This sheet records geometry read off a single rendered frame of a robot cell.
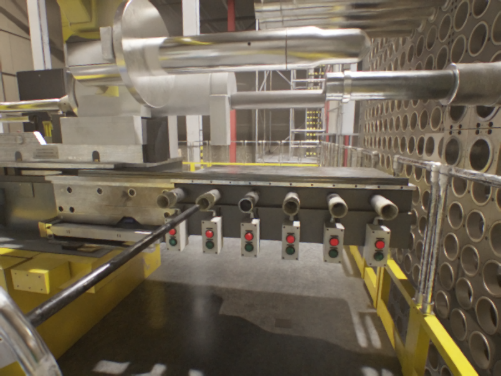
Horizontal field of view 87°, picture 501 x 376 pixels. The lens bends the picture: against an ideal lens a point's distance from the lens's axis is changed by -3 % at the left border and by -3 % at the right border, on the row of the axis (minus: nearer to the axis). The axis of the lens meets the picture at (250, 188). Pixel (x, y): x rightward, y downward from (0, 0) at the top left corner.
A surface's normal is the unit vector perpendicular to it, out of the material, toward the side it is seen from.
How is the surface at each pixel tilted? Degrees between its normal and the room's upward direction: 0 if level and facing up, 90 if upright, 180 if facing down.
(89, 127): 90
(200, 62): 124
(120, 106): 68
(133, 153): 90
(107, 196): 90
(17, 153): 90
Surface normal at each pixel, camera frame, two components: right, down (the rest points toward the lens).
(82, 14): -0.13, 0.81
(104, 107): -0.17, -0.20
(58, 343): 0.98, 0.04
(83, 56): -0.18, 0.18
